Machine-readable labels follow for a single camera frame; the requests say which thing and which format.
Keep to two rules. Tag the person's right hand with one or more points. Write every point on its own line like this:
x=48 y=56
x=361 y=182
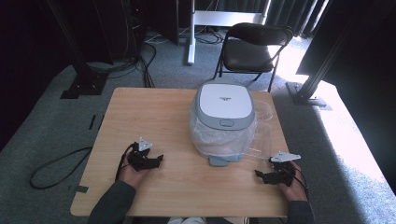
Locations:
x=294 y=191

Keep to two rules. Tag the desk with white frame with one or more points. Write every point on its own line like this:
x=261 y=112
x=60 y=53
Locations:
x=227 y=18

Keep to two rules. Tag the black metal stand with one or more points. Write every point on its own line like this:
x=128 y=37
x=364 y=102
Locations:
x=84 y=77
x=311 y=84

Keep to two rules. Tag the person's white shoe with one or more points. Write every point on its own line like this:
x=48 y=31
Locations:
x=186 y=221

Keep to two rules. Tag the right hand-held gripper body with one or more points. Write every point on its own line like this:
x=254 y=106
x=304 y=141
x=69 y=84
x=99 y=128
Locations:
x=284 y=169

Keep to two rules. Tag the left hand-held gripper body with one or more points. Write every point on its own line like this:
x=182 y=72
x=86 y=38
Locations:
x=140 y=154

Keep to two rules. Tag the clear plastic clamshell container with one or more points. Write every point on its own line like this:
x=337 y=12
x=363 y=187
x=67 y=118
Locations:
x=263 y=140

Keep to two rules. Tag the person's left hand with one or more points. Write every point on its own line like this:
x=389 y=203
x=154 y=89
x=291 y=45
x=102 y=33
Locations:
x=130 y=177

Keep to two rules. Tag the translucent white plastic bag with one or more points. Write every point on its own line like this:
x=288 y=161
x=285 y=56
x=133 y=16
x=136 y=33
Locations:
x=218 y=141

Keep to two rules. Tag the black tape strip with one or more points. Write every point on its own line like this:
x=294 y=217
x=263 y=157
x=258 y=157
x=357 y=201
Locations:
x=101 y=122
x=92 y=122

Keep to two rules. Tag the black folding chair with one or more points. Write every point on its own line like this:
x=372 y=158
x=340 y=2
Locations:
x=246 y=56

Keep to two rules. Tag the dark tape piece on table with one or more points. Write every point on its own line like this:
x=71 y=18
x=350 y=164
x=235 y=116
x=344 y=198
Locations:
x=81 y=189

